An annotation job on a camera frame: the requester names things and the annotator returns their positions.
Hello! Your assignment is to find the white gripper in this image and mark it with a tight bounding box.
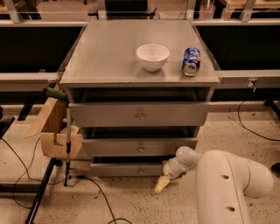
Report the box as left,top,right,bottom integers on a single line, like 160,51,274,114
155,157,186,193

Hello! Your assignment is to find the grey bottom drawer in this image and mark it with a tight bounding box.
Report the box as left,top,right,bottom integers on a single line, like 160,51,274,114
90,163,163,177

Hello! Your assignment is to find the grey drawer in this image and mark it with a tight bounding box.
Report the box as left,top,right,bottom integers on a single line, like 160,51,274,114
69,102,211,127
90,163,163,177
82,137,198,157

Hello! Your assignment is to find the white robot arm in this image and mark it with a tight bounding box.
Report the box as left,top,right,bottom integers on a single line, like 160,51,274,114
155,146,274,224

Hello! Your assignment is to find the grey middle drawer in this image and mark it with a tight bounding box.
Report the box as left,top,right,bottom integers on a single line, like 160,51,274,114
82,137,198,157

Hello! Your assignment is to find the grey drawer cabinet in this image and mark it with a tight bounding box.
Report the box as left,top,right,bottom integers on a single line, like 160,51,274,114
60,20,219,164

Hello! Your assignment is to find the grey top drawer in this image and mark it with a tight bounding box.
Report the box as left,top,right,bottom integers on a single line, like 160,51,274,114
69,102,211,127

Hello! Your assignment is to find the white bowl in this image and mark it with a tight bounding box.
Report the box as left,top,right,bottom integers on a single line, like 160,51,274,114
136,44,170,72

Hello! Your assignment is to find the blue soda can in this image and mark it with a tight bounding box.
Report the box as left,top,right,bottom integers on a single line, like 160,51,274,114
182,47,200,77

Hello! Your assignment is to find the cardboard box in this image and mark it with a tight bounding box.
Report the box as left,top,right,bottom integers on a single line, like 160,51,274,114
25,87,88,159

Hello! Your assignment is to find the black cable at right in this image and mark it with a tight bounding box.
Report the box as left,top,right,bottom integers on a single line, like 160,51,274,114
236,101,280,143

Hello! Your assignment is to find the black table leg frame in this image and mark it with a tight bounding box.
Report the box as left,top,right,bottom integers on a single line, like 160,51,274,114
0,158,63,224

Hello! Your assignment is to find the green handled grabber stick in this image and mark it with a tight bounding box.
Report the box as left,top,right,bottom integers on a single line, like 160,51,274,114
43,87,71,186

